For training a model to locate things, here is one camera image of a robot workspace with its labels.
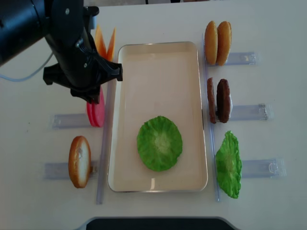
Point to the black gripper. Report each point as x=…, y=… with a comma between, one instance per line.
x=83, y=71

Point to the red tomato slice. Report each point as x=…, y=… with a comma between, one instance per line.
x=100, y=109
x=90, y=115

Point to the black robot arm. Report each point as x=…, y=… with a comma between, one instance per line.
x=65, y=24

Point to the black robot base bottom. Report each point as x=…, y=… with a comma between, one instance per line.
x=158, y=224

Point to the upright white bread slice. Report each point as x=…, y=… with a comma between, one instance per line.
x=79, y=162

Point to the green lettuce leaf on tray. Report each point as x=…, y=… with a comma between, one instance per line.
x=159, y=144

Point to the light brown meat patty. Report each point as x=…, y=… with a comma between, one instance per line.
x=211, y=100

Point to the dark brown meat patty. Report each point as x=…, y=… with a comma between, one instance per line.
x=223, y=101

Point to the upright green lettuce leaf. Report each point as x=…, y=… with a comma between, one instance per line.
x=229, y=165

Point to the cream rectangular tray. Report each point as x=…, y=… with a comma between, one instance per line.
x=161, y=85

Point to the left golden bun slice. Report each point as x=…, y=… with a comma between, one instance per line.
x=211, y=43

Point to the golden bun slice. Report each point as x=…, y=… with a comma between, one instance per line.
x=224, y=32
x=211, y=43

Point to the right golden bun slice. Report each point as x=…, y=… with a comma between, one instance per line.
x=224, y=32

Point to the clear holder rail tomato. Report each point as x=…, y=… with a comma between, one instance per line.
x=70, y=121

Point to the clear holder rail bread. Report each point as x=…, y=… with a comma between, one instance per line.
x=60, y=171

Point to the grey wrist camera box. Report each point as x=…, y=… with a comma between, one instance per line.
x=89, y=17

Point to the long clear right rail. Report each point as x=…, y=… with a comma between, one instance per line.
x=210, y=126

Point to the clear holder rail patties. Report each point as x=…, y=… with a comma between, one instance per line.
x=260, y=111

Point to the clear holder rail buns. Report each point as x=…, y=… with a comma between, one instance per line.
x=242, y=58

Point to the clear holder rail lettuce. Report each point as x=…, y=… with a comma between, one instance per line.
x=263, y=168

